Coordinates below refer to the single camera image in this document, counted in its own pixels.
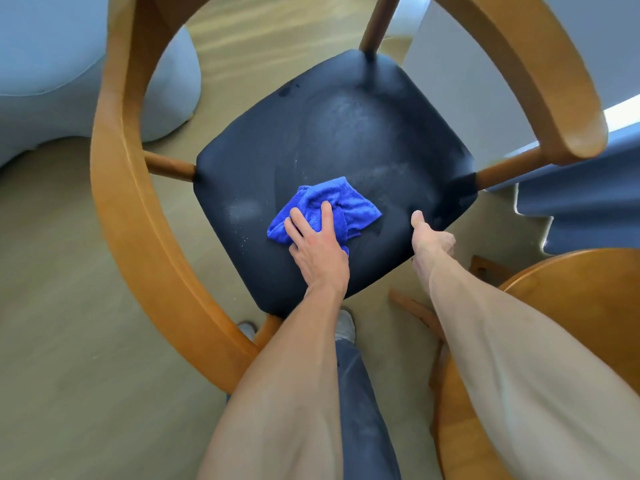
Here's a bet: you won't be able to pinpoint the wooden chair with black seat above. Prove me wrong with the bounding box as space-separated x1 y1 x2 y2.
90 0 609 395

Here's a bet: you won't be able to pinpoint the grey right shoe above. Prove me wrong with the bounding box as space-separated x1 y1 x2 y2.
333 308 357 345

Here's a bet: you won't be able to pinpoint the blue jeans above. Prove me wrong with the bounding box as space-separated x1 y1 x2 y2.
226 339 402 480

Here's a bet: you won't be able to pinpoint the person's left hand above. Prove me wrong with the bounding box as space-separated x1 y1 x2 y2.
283 201 350 296

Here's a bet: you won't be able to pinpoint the person's right hand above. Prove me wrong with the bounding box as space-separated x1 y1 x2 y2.
410 210 457 275

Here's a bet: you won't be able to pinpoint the blue microfibre cloth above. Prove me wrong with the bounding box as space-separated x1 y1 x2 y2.
266 177 383 256

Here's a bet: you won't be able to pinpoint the person's left forearm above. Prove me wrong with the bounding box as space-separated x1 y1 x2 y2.
197 284 351 480

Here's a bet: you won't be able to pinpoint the person's right forearm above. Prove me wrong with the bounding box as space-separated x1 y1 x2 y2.
414 262 640 480

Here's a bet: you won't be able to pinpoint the white upholstered sofa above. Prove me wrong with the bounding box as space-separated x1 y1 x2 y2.
0 0 202 169

